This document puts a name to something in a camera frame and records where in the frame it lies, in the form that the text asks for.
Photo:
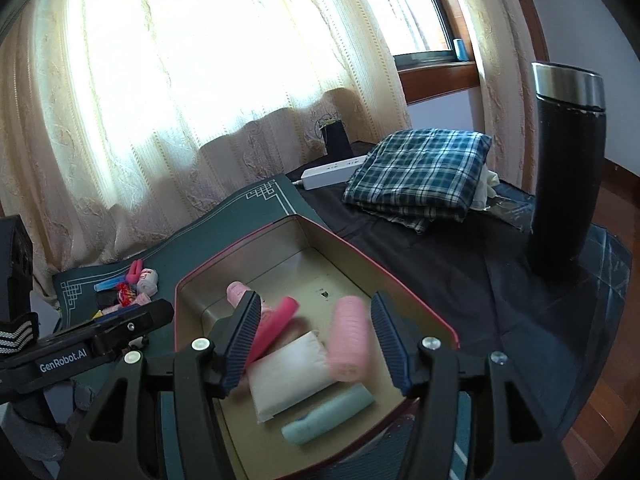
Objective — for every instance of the mint green soft item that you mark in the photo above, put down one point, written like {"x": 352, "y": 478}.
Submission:
{"x": 325, "y": 416}

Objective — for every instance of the red candy wrapper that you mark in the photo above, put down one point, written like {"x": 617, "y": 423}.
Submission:
{"x": 125, "y": 294}

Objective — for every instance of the folded green plaid cloth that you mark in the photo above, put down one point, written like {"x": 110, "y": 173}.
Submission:
{"x": 420, "y": 175}

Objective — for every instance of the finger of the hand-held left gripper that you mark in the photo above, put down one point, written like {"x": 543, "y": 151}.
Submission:
{"x": 145, "y": 317}

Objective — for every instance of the hot pink plastic item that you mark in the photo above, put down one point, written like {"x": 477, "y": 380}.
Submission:
{"x": 277, "y": 322}

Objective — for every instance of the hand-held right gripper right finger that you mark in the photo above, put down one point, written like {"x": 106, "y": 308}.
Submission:
{"x": 390, "y": 347}

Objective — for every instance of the pink hair roller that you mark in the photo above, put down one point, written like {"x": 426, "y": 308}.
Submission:
{"x": 235, "y": 292}
{"x": 350, "y": 340}

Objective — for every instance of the wide cream lace curtain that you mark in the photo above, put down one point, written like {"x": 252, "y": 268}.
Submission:
{"x": 175, "y": 85}

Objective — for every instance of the white soft packet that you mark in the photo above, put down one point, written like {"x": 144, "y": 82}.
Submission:
{"x": 292, "y": 375}

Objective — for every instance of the small black item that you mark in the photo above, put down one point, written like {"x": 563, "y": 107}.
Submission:
{"x": 106, "y": 300}

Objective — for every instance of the black plastic table cover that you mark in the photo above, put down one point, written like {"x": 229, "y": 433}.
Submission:
{"x": 490, "y": 280}

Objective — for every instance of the clear plastic bag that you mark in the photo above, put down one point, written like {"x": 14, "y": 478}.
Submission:
{"x": 510, "y": 210}

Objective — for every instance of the person's left hand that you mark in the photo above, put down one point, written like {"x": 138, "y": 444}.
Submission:
{"x": 45, "y": 435}

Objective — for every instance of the narrow cream lace curtain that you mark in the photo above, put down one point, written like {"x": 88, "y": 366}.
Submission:
{"x": 495, "y": 60}

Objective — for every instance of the black steel-rimmed tumbler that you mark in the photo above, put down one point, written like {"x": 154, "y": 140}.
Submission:
{"x": 562, "y": 175}

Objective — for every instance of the small blue stick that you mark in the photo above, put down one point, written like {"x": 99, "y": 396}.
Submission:
{"x": 107, "y": 286}

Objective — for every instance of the white power strip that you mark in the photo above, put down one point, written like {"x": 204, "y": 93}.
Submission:
{"x": 332, "y": 171}

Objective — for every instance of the green patterned desk mat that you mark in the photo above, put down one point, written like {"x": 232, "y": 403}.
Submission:
{"x": 225, "y": 215}

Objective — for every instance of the wooden window frame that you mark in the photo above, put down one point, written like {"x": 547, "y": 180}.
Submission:
{"x": 435, "y": 76}

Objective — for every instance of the small blue bottle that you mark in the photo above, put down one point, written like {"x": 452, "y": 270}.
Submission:
{"x": 459, "y": 50}

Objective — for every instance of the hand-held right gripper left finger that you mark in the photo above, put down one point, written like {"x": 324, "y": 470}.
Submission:
{"x": 240, "y": 347}

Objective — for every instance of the white crumpled cloth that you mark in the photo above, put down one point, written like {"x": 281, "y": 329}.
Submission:
{"x": 487, "y": 187}

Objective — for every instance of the pink hair clip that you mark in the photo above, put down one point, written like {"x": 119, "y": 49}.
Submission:
{"x": 134, "y": 271}

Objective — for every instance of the red metal tin box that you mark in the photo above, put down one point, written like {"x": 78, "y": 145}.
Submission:
{"x": 325, "y": 280}

